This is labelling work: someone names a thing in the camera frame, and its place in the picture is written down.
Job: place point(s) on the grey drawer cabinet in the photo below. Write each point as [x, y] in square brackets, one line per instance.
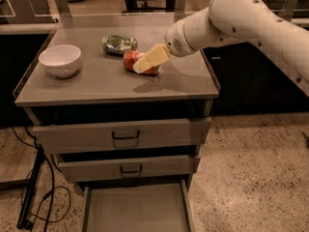
[103, 91]

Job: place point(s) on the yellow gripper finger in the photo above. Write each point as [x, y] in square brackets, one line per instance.
[153, 58]

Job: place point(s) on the red coke can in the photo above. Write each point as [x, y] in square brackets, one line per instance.
[131, 57]

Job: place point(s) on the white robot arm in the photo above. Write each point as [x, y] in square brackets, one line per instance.
[226, 22]

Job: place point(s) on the black floor bar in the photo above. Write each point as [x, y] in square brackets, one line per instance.
[30, 190]

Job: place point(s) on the white ceramic bowl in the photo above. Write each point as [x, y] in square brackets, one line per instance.
[61, 60]

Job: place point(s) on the grey middle drawer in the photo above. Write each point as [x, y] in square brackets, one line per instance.
[115, 169]

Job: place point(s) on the grey open bottom drawer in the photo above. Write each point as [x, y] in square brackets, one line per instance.
[158, 207]

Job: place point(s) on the green soda can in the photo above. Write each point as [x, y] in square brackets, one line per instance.
[118, 45]

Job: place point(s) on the grey top drawer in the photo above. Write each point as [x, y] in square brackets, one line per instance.
[82, 138]

